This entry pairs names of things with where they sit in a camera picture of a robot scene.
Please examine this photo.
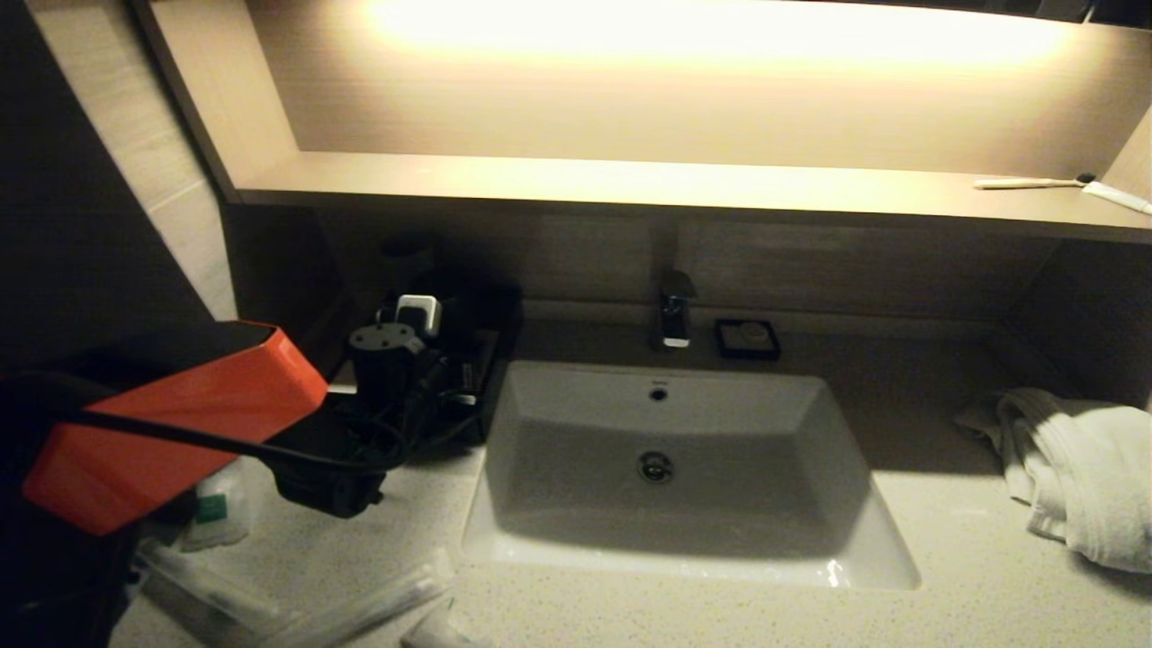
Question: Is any wooden wall shelf niche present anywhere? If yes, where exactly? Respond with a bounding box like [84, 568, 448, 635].
[135, 0, 1152, 246]

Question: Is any long plain white packet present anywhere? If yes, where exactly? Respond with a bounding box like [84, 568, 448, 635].
[270, 549, 456, 648]

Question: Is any packaged toothbrush with green label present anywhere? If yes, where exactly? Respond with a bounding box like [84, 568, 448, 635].
[133, 540, 300, 648]

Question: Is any warm LED light strip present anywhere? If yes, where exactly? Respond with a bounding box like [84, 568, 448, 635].
[369, 0, 1072, 75]

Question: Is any white terry towel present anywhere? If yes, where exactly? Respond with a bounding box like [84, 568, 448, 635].
[952, 387, 1152, 575]

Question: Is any black soap dish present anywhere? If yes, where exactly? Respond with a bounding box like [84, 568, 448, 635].
[714, 318, 782, 363]

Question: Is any puffy white pouch packet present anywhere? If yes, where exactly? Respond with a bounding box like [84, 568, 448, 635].
[400, 598, 487, 648]

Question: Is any white ceramic sink basin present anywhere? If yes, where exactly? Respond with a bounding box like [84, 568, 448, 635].
[462, 360, 921, 591]

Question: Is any square sachet with green label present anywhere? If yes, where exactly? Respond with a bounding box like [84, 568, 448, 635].
[180, 457, 264, 553]

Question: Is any chrome faucet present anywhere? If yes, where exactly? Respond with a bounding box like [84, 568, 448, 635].
[650, 220, 698, 351]

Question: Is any white toothpaste tube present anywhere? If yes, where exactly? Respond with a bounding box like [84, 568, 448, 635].
[1078, 182, 1152, 218]

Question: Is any black drawer box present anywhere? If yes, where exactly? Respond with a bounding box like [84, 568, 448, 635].
[328, 326, 501, 446]

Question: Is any white toothbrush black head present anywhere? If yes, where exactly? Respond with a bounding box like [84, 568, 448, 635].
[972, 173, 1094, 193]

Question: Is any pale grey cup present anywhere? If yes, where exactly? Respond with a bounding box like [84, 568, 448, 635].
[385, 232, 442, 296]

